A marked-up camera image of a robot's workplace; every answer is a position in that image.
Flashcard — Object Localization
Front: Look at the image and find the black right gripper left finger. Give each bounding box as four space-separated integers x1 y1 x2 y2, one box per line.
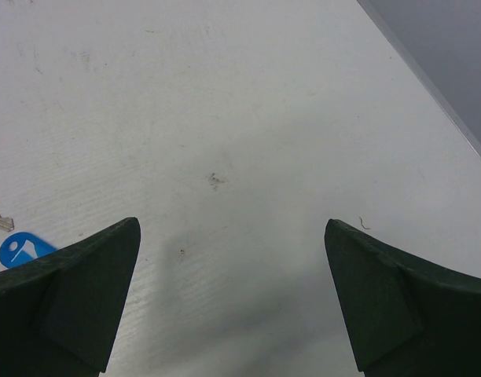
0 218 141 376

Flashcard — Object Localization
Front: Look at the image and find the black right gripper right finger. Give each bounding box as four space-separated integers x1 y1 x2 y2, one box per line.
324 219 481 376

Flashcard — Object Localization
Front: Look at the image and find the blue key tag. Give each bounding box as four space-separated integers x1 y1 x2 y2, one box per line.
0 232 57 269

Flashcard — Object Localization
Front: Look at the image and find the silver key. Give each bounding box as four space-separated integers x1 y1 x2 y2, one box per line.
0 215 14 232

